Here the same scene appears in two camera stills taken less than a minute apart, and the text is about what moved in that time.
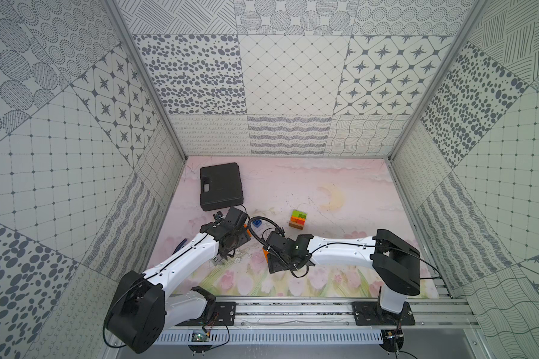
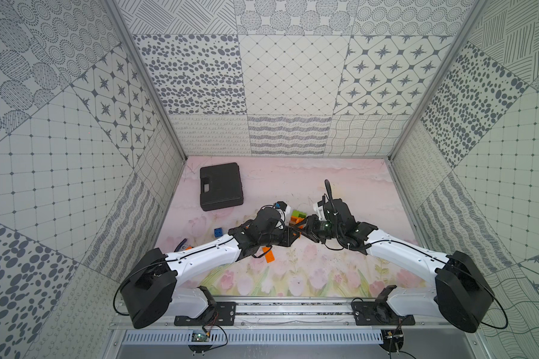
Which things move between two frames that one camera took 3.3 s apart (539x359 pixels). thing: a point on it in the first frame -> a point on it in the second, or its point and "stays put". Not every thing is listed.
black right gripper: (274, 265) -> (311, 221)
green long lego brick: (296, 213) stays put
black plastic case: (220, 186) stays put
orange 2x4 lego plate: (293, 218) stays put
